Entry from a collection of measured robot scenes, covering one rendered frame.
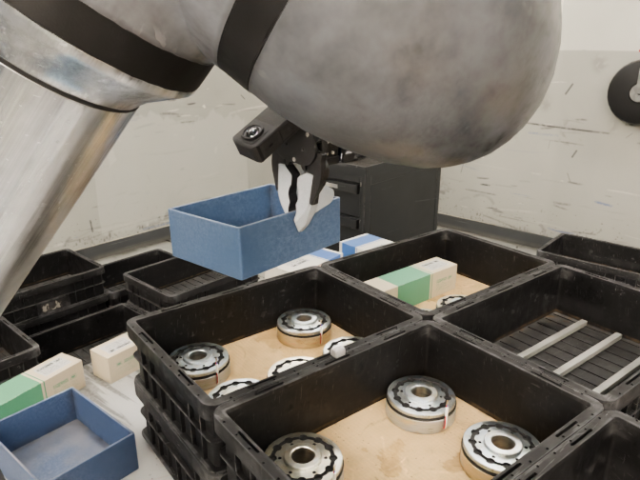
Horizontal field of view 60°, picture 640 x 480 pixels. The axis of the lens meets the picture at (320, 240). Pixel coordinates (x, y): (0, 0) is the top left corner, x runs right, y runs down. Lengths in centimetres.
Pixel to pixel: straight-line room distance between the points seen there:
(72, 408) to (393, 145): 101
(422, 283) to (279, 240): 52
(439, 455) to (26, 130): 70
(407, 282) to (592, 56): 296
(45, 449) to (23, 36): 96
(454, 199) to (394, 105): 424
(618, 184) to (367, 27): 382
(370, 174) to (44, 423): 154
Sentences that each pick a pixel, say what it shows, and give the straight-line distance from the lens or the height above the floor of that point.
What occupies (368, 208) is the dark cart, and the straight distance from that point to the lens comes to 228.
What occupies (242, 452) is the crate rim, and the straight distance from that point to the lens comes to 68.
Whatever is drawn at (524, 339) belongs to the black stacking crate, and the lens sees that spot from 114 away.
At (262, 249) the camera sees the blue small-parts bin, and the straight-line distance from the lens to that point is 73.
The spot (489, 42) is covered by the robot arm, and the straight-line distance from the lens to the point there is 19.
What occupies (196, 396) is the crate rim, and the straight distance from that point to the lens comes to 75.
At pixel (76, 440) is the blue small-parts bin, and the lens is 111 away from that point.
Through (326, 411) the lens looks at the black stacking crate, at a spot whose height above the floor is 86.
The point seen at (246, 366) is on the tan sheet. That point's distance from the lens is 99.
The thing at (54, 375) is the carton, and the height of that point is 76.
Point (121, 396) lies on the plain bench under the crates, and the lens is 120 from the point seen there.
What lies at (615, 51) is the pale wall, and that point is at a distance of 392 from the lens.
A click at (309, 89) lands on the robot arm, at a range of 18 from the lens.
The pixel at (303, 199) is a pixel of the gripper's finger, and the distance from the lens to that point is 73.
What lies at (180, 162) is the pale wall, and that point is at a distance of 422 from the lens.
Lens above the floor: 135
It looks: 19 degrees down
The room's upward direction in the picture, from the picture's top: straight up
